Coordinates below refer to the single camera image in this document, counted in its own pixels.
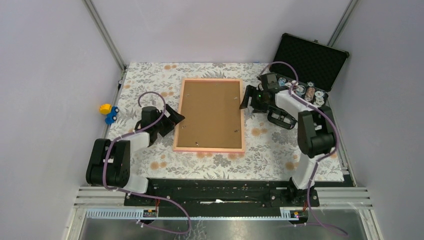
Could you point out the yellow and blue toy car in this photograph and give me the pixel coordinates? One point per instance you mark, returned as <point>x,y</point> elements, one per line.
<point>110,112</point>

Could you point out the brown cardboard backing board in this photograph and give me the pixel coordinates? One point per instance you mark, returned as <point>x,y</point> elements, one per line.
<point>210,114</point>

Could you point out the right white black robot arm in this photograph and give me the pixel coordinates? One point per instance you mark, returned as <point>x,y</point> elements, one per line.
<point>286,105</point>

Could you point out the pink wooden picture frame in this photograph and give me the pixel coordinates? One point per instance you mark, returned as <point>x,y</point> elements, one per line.
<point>243,116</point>

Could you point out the black poker chip case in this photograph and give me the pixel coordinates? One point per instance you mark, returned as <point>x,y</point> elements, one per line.
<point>313,62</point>

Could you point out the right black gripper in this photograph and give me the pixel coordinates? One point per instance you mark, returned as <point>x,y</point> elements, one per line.
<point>252,91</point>

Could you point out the blue poker chip stack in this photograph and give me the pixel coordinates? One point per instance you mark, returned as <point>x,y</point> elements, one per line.
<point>282,81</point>

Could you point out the right aluminium corner post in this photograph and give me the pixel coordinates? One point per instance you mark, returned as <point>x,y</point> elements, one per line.
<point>352,4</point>

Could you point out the left aluminium corner post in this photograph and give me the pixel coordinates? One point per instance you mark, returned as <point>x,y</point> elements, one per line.
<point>95,16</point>

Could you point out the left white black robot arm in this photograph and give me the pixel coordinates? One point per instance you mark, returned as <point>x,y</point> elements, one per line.
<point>110,162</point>

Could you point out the white slotted cable duct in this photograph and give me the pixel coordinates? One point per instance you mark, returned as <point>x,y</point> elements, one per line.
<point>121,214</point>

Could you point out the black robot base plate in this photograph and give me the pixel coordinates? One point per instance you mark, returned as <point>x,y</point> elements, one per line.
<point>209,198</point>

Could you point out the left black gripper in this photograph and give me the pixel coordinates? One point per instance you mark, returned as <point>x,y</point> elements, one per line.
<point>171,120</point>

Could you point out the pink poker chip stack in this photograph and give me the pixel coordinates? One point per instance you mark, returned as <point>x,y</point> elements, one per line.
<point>309,94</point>

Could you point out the aluminium corner post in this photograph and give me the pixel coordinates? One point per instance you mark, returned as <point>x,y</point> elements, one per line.
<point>352,4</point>
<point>95,16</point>

